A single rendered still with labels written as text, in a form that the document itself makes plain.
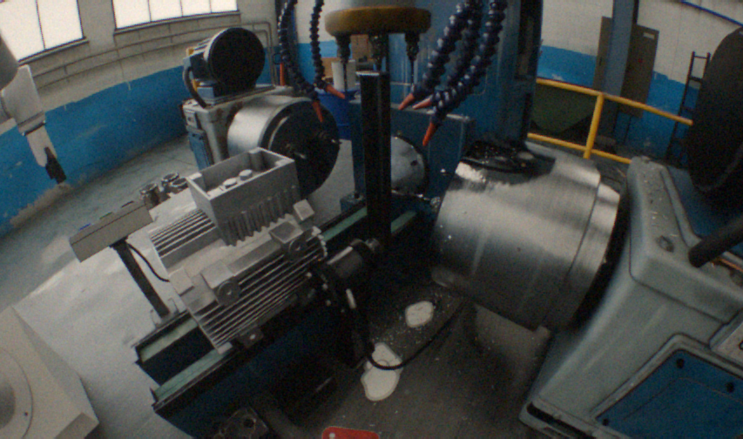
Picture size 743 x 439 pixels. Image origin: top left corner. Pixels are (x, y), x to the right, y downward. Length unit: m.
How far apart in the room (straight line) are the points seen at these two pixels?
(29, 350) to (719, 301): 0.93
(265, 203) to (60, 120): 5.50
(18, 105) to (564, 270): 1.10
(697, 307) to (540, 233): 0.17
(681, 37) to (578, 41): 1.83
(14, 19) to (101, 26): 1.47
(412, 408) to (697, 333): 0.40
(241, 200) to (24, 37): 5.69
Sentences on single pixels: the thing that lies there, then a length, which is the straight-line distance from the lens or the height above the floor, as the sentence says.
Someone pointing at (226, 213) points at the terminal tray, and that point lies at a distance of 0.35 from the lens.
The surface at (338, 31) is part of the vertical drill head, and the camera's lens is 0.49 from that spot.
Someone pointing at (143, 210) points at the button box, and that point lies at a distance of 0.63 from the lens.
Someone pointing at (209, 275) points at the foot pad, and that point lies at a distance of 0.35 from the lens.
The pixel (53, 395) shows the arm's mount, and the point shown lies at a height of 0.90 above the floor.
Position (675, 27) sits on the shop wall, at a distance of 6.06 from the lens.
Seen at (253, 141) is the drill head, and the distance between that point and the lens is 0.67.
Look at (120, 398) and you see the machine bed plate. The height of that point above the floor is 0.80.
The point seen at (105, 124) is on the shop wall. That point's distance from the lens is 5.88.
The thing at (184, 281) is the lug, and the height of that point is 1.08.
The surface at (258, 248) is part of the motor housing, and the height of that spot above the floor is 1.06.
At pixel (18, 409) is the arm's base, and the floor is 0.92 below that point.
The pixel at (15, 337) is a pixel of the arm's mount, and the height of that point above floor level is 0.99.
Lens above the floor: 1.28
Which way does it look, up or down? 35 degrees down
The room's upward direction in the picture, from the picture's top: 3 degrees counter-clockwise
